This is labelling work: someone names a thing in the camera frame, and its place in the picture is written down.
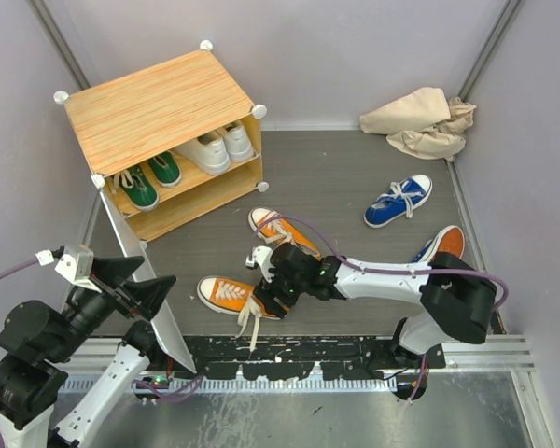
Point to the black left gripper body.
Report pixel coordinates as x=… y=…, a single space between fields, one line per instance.
x=118 y=298

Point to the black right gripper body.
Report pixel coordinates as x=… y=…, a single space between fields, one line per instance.
x=298 y=283

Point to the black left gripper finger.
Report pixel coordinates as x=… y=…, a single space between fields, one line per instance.
x=146 y=297
x=114 y=272

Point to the white cabinet door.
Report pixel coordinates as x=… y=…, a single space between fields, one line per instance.
x=167 y=332

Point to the orange sneaker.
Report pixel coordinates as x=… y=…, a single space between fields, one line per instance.
x=274 y=232
x=229 y=297

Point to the green sneaker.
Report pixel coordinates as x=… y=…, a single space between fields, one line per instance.
x=165 y=169
x=137 y=188

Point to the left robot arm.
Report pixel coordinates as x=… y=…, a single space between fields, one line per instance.
x=37 y=340

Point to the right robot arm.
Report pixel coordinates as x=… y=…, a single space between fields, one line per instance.
x=457 y=301

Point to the wooden shoe cabinet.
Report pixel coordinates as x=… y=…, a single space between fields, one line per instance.
x=126 y=121

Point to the white shoe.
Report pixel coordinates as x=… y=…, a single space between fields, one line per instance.
x=236 y=141
x=208 y=152

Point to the blue sneaker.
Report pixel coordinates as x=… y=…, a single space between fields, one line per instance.
x=400 y=201
x=450 y=239

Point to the beige cloth bag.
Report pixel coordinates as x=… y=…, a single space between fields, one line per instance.
x=424 y=124

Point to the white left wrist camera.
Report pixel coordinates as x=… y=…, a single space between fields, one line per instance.
x=72 y=262

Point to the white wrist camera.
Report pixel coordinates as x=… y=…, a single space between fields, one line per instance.
x=72 y=262
x=260 y=258

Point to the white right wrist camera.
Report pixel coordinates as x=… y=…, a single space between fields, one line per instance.
x=260 y=258

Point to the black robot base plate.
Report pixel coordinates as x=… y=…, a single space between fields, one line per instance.
x=282 y=358

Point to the grey cable duct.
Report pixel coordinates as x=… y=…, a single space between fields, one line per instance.
x=312 y=384

